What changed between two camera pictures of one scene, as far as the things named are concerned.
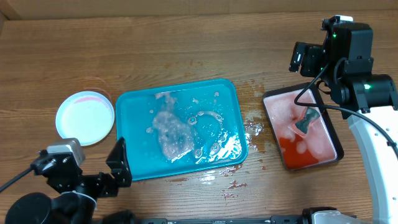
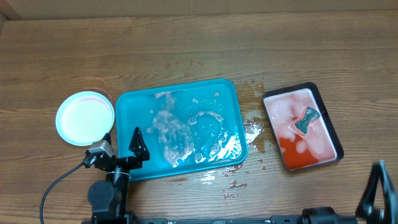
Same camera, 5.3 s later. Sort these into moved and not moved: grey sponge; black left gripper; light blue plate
Moved: black left gripper
Not moved: light blue plate; grey sponge
